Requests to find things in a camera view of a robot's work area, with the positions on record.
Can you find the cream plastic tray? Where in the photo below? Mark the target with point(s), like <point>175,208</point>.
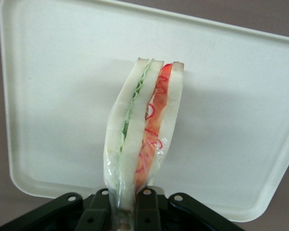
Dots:
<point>231,108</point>

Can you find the triangle sandwich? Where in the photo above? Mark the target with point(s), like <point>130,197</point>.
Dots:
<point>139,125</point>

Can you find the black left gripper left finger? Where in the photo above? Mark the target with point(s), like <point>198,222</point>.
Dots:
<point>62,211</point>

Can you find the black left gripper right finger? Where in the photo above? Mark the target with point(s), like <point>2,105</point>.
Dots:
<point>178,211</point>

